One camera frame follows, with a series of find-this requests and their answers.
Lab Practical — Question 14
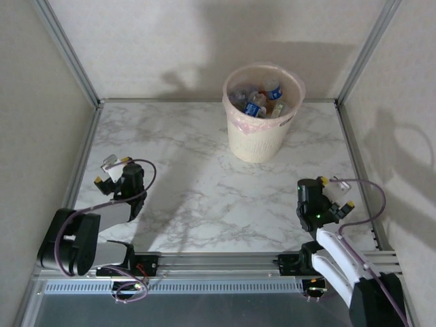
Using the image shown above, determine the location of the clear bottle green band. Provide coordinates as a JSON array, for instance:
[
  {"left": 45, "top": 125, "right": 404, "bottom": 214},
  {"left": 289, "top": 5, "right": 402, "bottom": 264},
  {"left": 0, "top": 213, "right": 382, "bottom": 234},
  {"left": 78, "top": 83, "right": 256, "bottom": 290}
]
[{"left": 270, "top": 102, "right": 290, "bottom": 119}]

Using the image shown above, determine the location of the small clear bottle blue label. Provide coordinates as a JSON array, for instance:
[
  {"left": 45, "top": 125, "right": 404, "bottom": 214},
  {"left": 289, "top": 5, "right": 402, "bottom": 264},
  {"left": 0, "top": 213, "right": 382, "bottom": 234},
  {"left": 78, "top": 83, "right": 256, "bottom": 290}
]
[{"left": 264, "top": 79, "right": 284, "bottom": 102}]

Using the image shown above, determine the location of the cream plastic waste bin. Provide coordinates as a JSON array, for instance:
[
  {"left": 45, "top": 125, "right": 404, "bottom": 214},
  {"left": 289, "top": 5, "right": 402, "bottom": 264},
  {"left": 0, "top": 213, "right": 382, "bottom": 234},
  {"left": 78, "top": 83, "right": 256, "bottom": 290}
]
[{"left": 221, "top": 65, "right": 307, "bottom": 164}]

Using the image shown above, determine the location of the small lit circuit board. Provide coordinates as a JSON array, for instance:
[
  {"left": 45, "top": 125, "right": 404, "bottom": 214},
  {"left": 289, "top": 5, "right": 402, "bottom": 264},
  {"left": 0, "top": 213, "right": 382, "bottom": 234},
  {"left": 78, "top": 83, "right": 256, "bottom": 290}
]
[
  {"left": 302, "top": 278, "right": 330, "bottom": 294},
  {"left": 112, "top": 281, "right": 146, "bottom": 296}
]

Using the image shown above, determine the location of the grey metal lower panel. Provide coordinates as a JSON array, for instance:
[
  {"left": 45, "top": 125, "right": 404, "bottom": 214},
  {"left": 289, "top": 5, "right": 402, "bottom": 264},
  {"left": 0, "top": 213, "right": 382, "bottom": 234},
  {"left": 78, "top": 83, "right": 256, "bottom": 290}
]
[{"left": 32, "top": 293, "right": 355, "bottom": 327}]

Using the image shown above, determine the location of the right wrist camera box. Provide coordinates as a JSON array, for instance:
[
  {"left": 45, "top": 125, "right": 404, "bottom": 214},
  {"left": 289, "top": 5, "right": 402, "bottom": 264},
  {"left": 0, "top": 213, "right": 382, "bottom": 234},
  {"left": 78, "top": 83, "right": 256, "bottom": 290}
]
[{"left": 329, "top": 175, "right": 352, "bottom": 192}]

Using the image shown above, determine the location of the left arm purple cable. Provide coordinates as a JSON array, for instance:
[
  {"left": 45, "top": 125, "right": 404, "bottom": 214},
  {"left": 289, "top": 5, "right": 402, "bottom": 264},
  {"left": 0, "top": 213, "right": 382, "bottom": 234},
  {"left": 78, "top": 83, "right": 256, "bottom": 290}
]
[{"left": 54, "top": 158, "right": 157, "bottom": 305}]

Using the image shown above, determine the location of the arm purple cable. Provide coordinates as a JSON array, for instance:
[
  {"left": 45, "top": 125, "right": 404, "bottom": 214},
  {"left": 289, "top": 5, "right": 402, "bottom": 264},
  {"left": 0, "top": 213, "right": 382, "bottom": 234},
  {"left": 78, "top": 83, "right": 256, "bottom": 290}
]
[
  {"left": 54, "top": 158, "right": 157, "bottom": 305},
  {"left": 306, "top": 178, "right": 409, "bottom": 327}
]

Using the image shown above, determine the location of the aluminium frame rail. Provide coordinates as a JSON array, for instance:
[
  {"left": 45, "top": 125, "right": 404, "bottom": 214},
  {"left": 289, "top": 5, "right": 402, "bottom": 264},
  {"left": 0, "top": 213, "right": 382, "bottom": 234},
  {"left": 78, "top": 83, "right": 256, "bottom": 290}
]
[
  {"left": 334, "top": 101, "right": 398, "bottom": 255},
  {"left": 64, "top": 102, "right": 105, "bottom": 212},
  {"left": 98, "top": 97, "right": 338, "bottom": 104}
]

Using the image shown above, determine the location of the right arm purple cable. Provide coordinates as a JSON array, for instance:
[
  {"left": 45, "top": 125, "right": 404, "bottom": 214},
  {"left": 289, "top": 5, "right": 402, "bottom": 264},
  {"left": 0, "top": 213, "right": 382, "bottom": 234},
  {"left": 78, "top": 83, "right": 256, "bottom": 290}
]
[{"left": 306, "top": 178, "right": 409, "bottom": 327}]

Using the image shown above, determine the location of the wide grooved aluminium rail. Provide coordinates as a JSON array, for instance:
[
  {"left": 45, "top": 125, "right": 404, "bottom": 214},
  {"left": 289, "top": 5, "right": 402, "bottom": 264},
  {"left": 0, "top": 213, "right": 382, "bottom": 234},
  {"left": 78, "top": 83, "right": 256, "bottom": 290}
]
[{"left": 35, "top": 251, "right": 403, "bottom": 281}]

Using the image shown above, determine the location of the aluminium frame post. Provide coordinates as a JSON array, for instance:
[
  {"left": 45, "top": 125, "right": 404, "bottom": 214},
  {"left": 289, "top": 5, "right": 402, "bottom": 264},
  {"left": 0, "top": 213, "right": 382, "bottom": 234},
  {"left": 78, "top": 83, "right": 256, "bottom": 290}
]
[
  {"left": 32, "top": 0, "right": 103, "bottom": 107},
  {"left": 335, "top": 0, "right": 403, "bottom": 104}
]

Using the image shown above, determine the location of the grey slotted cable duct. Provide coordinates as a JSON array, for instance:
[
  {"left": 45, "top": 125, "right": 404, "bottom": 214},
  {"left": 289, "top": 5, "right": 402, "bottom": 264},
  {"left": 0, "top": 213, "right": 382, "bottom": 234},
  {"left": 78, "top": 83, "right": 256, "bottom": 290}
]
[{"left": 40, "top": 279, "right": 304, "bottom": 295}]

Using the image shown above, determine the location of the aluminium frame leg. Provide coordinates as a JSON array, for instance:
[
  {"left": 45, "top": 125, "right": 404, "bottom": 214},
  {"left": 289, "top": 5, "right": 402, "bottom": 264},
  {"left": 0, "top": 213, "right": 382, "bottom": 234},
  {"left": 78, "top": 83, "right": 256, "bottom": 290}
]
[
  {"left": 398, "top": 277, "right": 422, "bottom": 327},
  {"left": 13, "top": 277, "right": 46, "bottom": 327}
]

